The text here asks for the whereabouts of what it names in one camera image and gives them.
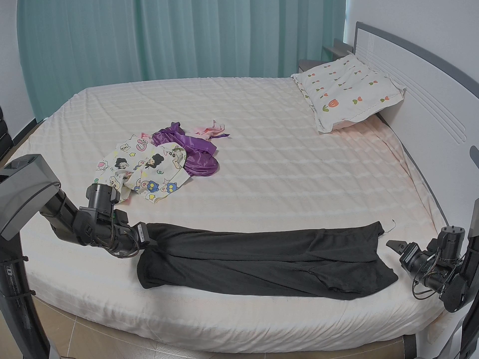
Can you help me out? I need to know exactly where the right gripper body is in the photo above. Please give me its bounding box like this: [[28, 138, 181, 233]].
[[400, 242, 427, 276]]

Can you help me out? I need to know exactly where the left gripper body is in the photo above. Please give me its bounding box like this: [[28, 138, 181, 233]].
[[120, 222, 152, 255]]

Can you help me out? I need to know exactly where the black T-shirt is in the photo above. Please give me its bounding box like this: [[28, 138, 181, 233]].
[[136, 221, 399, 301]]

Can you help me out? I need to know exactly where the bed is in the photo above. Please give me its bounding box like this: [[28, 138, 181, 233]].
[[0, 22, 479, 359]]

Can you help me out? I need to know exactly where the white printed pyjama garment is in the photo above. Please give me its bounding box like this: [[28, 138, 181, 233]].
[[94, 133, 189, 204]]

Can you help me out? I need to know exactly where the purple garment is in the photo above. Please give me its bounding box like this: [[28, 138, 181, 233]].
[[151, 122, 220, 177]]

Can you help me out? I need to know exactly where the pink garment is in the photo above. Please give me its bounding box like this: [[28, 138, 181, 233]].
[[187, 119, 232, 141]]

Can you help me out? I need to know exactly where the white printed pillow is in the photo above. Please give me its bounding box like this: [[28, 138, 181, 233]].
[[291, 53, 407, 134]]

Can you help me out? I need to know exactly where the grey bedside table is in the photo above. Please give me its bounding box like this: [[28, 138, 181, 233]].
[[298, 39, 354, 72]]

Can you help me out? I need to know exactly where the blue-green curtain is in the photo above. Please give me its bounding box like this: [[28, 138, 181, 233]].
[[17, 0, 349, 124]]

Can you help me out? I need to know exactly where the black cable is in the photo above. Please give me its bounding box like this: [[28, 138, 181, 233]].
[[108, 238, 147, 260], [412, 271, 441, 300]]

